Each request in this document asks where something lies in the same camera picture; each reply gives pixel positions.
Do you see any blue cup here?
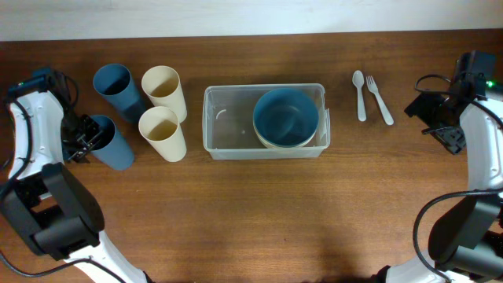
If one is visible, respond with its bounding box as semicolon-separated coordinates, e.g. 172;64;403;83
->
93;64;147;123
90;115;134;171

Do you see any cream cup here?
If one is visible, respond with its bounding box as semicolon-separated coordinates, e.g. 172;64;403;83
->
141;65;187;123
138;106;187;163

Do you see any clear plastic container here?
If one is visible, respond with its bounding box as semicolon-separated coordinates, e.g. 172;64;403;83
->
202;83;331;160

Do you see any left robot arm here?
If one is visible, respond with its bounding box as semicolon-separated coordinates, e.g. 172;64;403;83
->
1;68;151;282

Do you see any cream cup back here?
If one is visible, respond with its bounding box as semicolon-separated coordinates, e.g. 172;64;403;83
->
141;65;187;123

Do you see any blue bowl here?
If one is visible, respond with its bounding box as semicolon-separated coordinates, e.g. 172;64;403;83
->
252;88;320;148

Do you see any cream cup front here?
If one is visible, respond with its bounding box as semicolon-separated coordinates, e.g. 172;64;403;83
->
138;106;187;163

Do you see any white plastic spoon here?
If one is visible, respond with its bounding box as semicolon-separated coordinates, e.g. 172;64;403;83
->
352;70;366;122

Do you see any cream bowl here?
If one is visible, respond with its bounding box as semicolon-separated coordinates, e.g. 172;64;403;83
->
254;127;316;148

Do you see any white plastic fork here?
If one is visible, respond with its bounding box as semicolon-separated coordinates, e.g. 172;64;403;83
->
366;75;395;126

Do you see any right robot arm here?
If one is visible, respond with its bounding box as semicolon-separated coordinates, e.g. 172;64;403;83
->
370;50;502;283

